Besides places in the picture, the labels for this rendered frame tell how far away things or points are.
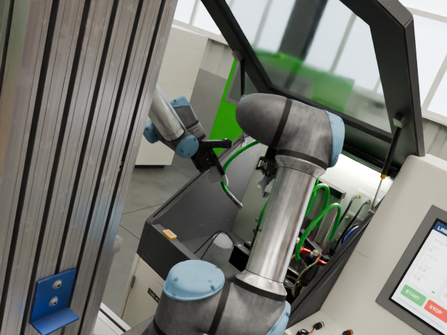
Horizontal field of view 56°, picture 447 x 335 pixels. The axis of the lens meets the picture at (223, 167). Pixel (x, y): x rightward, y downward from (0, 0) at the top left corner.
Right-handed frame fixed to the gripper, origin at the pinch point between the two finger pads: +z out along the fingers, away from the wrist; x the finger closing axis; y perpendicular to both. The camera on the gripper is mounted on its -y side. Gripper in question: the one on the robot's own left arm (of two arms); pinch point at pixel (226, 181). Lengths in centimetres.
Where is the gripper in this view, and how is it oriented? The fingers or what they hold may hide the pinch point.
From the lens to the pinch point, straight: 155.4
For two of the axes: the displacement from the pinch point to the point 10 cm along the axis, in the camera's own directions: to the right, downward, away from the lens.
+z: 4.6, 8.5, 2.6
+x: 2.3, 1.6, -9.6
